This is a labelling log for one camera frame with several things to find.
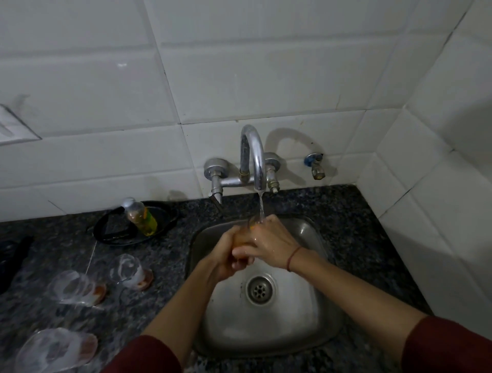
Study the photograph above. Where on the person's left hand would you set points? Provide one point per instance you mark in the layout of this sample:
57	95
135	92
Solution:
221	261

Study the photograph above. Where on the person's right hand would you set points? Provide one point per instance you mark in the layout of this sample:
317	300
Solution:
273	244

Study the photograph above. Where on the person's left fingers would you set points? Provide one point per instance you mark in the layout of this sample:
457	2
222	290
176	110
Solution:
240	264

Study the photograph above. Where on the person's right fingers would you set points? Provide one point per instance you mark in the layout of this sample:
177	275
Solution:
243	252

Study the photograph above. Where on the clear drinking glass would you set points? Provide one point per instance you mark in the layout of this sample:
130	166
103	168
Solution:
73	288
128	271
244	235
53	351

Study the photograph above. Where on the person's right forearm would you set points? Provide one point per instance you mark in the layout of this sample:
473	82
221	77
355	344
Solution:
357	296

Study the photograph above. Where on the person's left forearm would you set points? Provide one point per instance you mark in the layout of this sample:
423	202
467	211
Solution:
184	307

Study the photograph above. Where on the metal sink drain strainer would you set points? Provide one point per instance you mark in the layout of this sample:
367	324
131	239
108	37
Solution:
260	289

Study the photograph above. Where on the water stream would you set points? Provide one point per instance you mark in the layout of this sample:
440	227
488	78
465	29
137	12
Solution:
261	205

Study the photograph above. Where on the stainless steel sink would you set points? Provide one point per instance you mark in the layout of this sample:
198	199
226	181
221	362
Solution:
292	322

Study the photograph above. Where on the yellow dish soap bottle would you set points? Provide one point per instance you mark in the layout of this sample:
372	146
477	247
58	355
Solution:
142	219

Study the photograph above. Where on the chrome sink faucet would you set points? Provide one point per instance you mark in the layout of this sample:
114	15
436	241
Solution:
251	144

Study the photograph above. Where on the black oval dish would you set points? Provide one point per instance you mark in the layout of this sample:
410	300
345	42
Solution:
115	230

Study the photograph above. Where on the maroon left sleeve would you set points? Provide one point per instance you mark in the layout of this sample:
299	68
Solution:
144	357

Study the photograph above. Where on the maroon sleeve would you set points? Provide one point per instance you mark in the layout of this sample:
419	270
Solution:
446	347
144	357

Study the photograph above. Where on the maroon right sleeve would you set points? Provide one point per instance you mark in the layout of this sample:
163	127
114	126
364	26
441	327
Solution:
446	347

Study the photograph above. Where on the black object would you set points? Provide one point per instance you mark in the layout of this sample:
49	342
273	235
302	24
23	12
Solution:
11	261

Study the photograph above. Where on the white wall plate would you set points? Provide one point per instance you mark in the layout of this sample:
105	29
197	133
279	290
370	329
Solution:
13	128

